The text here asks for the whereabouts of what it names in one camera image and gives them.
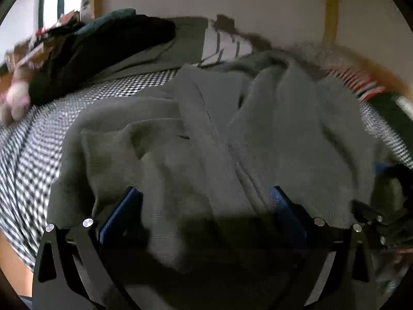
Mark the wooden bunk bed frame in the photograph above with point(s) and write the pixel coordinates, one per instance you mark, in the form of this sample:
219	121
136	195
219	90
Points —
332	6

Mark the cluttered wooden table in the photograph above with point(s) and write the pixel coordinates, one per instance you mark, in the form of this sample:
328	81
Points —
42	34

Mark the pink plush toy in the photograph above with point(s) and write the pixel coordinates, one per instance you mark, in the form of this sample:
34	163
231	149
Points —
16	98

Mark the dark teal cushion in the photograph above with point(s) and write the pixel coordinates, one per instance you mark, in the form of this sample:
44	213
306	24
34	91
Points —
109	17

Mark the black white checkered bed sheet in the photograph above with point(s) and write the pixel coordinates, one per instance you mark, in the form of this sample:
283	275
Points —
32	155

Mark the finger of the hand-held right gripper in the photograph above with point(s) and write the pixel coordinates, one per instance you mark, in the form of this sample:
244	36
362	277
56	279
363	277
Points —
369	213

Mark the white striped shirt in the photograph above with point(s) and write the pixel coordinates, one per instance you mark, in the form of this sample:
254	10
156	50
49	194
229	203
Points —
213	46

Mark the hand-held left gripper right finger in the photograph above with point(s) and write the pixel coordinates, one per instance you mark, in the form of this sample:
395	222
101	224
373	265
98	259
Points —
285	210

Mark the polka dot pillow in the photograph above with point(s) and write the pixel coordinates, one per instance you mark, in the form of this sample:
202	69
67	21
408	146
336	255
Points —
309	55

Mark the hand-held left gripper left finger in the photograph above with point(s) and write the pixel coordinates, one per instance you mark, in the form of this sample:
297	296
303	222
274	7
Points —
121	213

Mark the olive green clothes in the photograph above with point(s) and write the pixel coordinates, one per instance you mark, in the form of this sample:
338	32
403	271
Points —
180	48

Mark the grey zip hoodie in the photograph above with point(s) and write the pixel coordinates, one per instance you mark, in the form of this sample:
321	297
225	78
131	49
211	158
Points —
193	155

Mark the black jacket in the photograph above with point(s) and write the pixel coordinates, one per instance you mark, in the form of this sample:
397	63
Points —
96	51

